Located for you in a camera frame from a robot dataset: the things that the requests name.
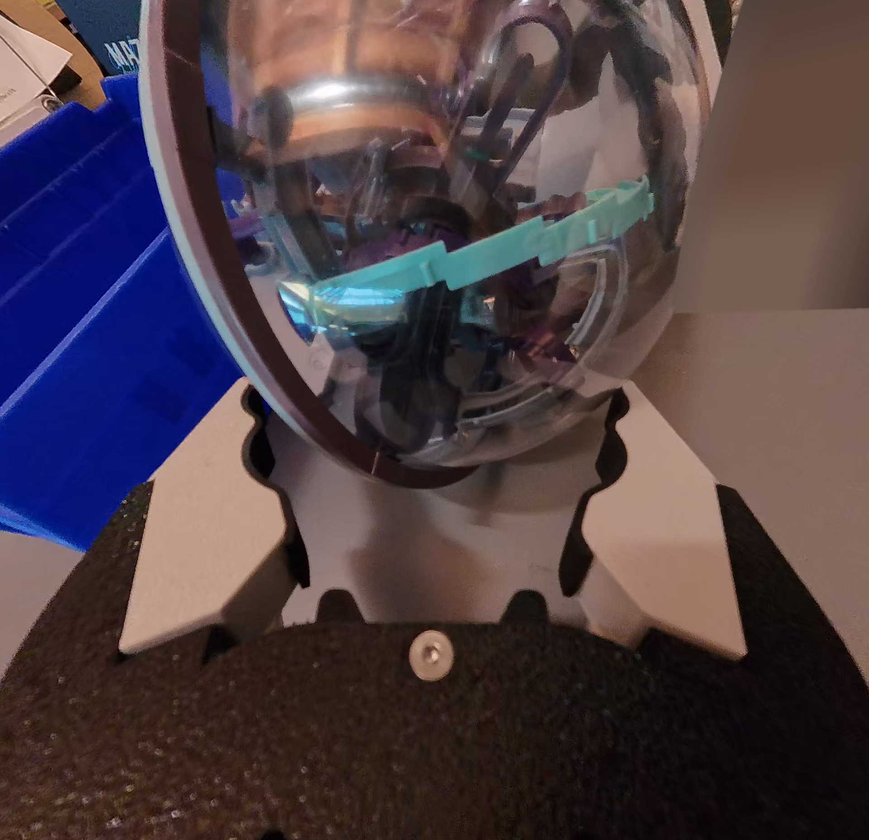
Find white paper sheet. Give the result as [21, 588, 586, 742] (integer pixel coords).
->
[0, 11, 73, 129]

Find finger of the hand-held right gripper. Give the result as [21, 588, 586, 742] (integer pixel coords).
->
[671, 0, 723, 129]

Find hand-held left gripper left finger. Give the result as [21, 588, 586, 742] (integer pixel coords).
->
[119, 385, 311, 657]

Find clear plastic maze ball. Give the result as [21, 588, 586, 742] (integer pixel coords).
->
[139, 0, 714, 491]

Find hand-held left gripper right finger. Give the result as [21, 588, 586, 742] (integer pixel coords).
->
[560, 385, 749, 663]

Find dark printed toy box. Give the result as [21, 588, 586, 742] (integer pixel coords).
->
[48, 0, 147, 80]

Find blue plastic bin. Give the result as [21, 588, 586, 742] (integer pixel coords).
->
[0, 72, 272, 552]

